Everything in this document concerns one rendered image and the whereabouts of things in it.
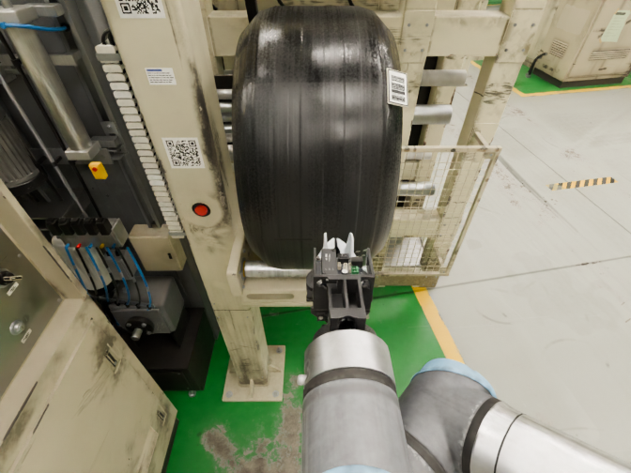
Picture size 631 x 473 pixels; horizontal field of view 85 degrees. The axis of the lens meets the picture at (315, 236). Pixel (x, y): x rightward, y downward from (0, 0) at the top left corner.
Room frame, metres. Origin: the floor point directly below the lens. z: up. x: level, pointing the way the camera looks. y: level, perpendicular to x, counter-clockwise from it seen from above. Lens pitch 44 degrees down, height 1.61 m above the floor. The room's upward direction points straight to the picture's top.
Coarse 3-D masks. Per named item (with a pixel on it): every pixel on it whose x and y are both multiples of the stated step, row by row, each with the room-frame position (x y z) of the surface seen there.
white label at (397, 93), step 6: (390, 72) 0.59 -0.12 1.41; (396, 72) 0.59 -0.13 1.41; (402, 72) 0.60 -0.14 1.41; (390, 78) 0.58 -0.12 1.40; (396, 78) 0.59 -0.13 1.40; (402, 78) 0.59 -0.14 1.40; (390, 84) 0.57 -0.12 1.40; (396, 84) 0.58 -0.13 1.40; (402, 84) 0.58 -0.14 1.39; (390, 90) 0.56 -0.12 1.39; (396, 90) 0.57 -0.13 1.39; (402, 90) 0.57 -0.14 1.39; (390, 96) 0.56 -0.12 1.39; (396, 96) 0.56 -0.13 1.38; (402, 96) 0.57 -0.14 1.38; (390, 102) 0.55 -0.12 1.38; (396, 102) 0.55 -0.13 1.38; (402, 102) 0.56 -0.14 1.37
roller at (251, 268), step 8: (248, 264) 0.60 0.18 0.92; (256, 264) 0.60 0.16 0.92; (264, 264) 0.60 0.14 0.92; (248, 272) 0.58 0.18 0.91; (256, 272) 0.59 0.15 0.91; (264, 272) 0.59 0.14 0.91; (272, 272) 0.59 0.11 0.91; (280, 272) 0.59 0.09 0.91; (288, 272) 0.59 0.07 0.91; (296, 272) 0.59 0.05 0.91; (304, 272) 0.59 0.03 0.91
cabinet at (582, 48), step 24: (576, 0) 4.52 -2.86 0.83; (600, 0) 4.22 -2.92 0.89; (624, 0) 4.25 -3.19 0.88; (552, 24) 4.71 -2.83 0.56; (576, 24) 4.38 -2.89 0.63; (600, 24) 4.22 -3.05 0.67; (624, 24) 4.28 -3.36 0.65; (552, 48) 4.55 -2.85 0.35; (576, 48) 4.24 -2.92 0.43; (600, 48) 4.25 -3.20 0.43; (624, 48) 4.31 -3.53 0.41; (552, 72) 4.40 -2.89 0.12; (576, 72) 4.22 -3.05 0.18; (600, 72) 4.29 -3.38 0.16; (624, 72) 4.35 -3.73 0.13
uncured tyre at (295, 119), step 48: (240, 48) 0.66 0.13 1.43; (288, 48) 0.62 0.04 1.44; (336, 48) 0.62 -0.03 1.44; (384, 48) 0.63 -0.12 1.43; (240, 96) 0.57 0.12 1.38; (288, 96) 0.55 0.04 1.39; (336, 96) 0.55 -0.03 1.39; (384, 96) 0.55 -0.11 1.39; (240, 144) 0.52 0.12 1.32; (288, 144) 0.50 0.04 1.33; (336, 144) 0.50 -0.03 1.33; (384, 144) 0.51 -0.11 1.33; (240, 192) 0.49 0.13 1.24; (288, 192) 0.47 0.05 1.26; (336, 192) 0.47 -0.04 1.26; (384, 192) 0.48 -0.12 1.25; (288, 240) 0.46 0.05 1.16; (384, 240) 0.50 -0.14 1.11
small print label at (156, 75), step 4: (148, 68) 0.66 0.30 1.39; (152, 68) 0.66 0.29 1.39; (156, 68) 0.66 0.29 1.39; (160, 68) 0.66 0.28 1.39; (164, 68) 0.66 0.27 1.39; (168, 68) 0.66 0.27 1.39; (148, 72) 0.66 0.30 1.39; (152, 72) 0.66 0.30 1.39; (156, 72) 0.66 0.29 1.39; (160, 72) 0.66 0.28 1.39; (164, 72) 0.66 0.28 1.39; (168, 72) 0.66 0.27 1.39; (172, 72) 0.66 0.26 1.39; (148, 76) 0.66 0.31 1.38; (152, 76) 0.66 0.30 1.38; (156, 76) 0.66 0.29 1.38; (160, 76) 0.66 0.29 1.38; (164, 76) 0.66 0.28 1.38; (168, 76) 0.66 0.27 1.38; (172, 76) 0.66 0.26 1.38; (148, 80) 0.66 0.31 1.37; (152, 80) 0.66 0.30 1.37; (156, 80) 0.66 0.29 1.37; (160, 80) 0.66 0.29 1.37; (164, 80) 0.66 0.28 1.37; (168, 80) 0.66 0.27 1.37; (172, 80) 0.66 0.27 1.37
